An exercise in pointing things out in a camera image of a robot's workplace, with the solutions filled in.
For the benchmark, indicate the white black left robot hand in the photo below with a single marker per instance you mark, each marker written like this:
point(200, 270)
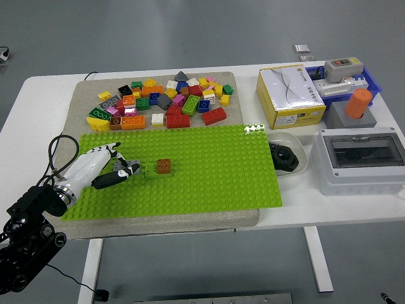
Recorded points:
point(87, 169)

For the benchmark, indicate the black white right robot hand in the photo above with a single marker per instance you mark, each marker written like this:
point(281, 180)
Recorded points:
point(386, 298)

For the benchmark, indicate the grey long toy brick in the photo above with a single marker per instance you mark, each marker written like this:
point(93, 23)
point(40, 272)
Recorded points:
point(135, 164)
point(108, 102)

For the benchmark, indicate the yellow curved toy brick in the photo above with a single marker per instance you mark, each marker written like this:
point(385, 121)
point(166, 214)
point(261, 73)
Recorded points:
point(98, 124)

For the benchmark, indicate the brown hollow toy brick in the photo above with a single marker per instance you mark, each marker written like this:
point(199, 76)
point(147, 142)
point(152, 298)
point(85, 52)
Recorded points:
point(115, 123)

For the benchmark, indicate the dark green long toy brick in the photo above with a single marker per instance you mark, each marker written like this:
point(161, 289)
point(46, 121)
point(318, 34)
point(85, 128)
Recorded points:
point(100, 113)

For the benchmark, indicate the lime green toy brick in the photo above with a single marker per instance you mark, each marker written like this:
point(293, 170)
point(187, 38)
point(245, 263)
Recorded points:
point(150, 172)

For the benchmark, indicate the pink toy brick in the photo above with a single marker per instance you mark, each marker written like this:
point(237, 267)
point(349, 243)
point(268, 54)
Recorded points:
point(210, 78)
point(112, 111)
point(210, 87)
point(130, 111)

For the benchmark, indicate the orange long toy brick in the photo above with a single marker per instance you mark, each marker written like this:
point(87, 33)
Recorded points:
point(133, 122)
point(152, 91)

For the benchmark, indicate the small yellow toy brick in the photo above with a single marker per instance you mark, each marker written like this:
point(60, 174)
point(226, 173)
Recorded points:
point(136, 94)
point(104, 95)

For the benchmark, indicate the brown square toy brick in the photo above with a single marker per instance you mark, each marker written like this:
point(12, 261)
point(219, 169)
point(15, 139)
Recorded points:
point(164, 166)

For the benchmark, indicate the orange white toy brick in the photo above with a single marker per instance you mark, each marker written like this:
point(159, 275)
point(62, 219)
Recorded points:
point(128, 100)

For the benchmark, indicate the green square toy brick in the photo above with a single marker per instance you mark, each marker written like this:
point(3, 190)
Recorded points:
point(142, 103)

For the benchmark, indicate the black toy brick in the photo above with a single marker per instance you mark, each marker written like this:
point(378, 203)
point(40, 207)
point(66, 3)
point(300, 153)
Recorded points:
point(124, 91)

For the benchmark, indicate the blue toy brick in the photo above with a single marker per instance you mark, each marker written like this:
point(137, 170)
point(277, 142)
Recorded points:
point(181, 86)
point(204, 106)
point(154, 98)

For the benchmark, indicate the small green toy brick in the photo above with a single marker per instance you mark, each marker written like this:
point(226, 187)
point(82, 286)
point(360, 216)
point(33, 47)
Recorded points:
point(136, 84)

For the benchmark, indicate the dark grey toy brick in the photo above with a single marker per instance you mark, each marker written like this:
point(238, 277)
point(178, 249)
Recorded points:
point(164, 101)

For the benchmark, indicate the red long toy brick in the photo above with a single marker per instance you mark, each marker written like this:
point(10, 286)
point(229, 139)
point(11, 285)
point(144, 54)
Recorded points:
point(178, 121)
point(214, 116)

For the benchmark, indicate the red sloped toy brick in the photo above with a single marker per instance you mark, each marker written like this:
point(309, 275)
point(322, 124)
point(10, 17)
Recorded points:
point(173, 110)

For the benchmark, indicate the yellow sloped toy brick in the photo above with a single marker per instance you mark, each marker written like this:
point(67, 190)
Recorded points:
point(149, 83)

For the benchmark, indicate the magenta toy brick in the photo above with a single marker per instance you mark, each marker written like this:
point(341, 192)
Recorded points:
point(178, 100)

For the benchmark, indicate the green studded baseplate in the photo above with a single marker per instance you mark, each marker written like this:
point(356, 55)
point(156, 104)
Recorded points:
point(205, 183)

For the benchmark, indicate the lime long toy brick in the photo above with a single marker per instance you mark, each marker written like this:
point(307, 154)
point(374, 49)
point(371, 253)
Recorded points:
point(190, 105)

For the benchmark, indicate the grey roof-shaped toy brick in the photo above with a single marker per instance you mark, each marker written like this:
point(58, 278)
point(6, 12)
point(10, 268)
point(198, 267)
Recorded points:
point(180, 76)

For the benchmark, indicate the red square toy brick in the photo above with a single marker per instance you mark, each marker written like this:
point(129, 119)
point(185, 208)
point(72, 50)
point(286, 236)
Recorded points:
point(195, 90)

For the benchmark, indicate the white table leg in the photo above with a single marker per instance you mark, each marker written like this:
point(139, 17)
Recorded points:
point(90, 272)
point(318, 259)

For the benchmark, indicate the grey-brown table mat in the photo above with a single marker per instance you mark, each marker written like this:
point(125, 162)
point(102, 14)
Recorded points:
point(158, 228)

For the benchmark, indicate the white distribution box clear lid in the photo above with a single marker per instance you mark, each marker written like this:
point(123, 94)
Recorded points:
point(354, 183)

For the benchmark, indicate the white floor socket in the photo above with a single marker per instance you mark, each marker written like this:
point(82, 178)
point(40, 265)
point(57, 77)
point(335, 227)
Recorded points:
point(3, 55)

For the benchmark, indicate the large black hex nut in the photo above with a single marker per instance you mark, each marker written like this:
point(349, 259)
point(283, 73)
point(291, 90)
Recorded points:
point(289, 163)

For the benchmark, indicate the grey metal panel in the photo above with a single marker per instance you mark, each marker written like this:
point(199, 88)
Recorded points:
point(215, 299)

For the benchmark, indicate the grey square block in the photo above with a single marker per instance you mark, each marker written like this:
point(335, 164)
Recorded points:
point(333, 117)

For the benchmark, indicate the black ribbed part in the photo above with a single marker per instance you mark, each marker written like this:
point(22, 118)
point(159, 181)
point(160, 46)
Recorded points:
point(274, 145)

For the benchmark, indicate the white shallow dish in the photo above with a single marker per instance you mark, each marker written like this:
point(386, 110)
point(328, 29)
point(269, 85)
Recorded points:
point(284, 137)

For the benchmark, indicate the orange cylinder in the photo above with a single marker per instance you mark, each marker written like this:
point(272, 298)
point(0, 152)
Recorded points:
point(357, 103)

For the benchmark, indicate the blue plastic bin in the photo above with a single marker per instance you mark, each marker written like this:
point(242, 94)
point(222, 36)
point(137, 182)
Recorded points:
point(375, 87)

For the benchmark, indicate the yellow white carton box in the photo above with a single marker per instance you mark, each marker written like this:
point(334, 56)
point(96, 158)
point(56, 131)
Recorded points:
point(286, 93)

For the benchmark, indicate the white power strip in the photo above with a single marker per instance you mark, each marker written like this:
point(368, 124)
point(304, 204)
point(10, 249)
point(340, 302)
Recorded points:
point(330, 88)

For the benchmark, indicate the white circuit breaker row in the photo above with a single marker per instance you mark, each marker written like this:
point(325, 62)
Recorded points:
point(359, 81)

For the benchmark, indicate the black adapter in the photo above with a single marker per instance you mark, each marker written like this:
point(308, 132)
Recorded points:
point(316, 73)

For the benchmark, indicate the silver floor plate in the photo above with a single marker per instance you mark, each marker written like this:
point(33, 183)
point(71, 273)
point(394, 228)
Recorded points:
point(307, 58)
point(301, 48)

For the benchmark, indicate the grey switch box red button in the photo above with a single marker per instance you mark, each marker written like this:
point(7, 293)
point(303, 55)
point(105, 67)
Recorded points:
point(343, 69)

